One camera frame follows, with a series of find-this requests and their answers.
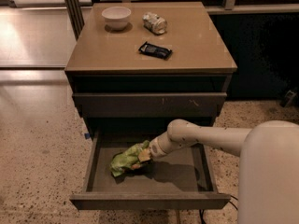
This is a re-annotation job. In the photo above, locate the open lower drawer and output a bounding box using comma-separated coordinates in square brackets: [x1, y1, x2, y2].
[70, 132, 231, 210]

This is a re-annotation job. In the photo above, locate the black floor cable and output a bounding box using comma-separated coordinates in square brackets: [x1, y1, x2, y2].
[199, 195, 239, 224]

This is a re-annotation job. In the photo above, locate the black snack bar wrapper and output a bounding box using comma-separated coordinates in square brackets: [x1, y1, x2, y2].
[138, 42, 173, 60]

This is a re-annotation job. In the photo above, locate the blue tape piece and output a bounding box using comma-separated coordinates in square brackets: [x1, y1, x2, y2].
[84, 133, 91, 139]

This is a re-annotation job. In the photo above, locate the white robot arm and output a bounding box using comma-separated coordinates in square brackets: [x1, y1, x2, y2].
[138, 119, 299, 224]

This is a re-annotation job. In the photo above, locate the white bowl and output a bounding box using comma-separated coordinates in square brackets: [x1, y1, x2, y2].
[102, 7, 131, 31]

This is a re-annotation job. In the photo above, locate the crushed silver can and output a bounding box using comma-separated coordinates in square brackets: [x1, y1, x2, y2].
[142, 12, 167, 35]

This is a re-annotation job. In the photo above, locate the brown drawer cabinet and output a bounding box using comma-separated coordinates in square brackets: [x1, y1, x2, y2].
[65, 2, 237, 134]

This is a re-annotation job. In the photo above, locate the closed upper drawer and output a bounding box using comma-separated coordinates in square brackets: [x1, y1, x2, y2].
[73, 92, 226, 118]

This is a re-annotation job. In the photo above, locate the green rice chip bag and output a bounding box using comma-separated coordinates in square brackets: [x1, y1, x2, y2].
[109, 140, 151, 177]

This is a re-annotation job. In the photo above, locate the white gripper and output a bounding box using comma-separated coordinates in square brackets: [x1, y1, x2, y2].
[138, 137, 166, 162]

